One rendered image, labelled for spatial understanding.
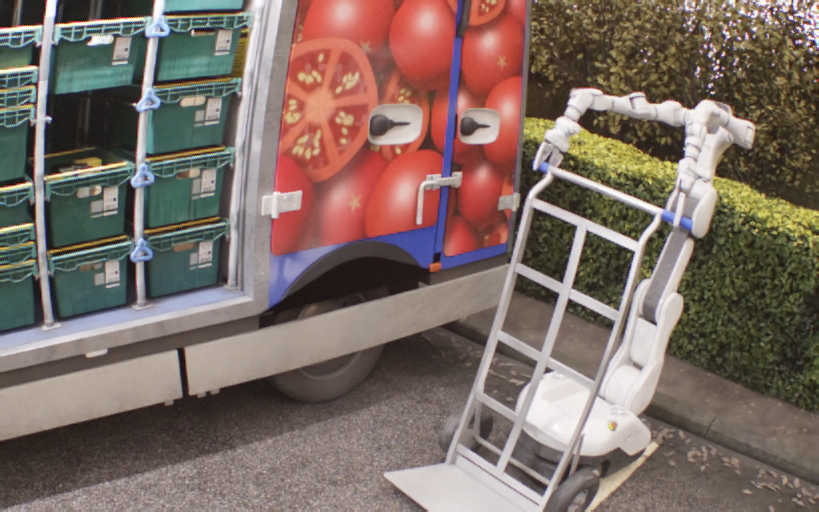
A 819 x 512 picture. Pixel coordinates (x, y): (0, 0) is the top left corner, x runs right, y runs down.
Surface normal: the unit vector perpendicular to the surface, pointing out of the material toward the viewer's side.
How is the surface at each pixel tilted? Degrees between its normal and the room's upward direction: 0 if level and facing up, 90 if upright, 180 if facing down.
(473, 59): 90
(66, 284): 94
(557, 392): 74
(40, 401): 90
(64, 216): 91
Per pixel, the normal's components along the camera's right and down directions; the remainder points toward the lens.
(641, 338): -0.85, 0.09
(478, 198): 0.70, 0.29
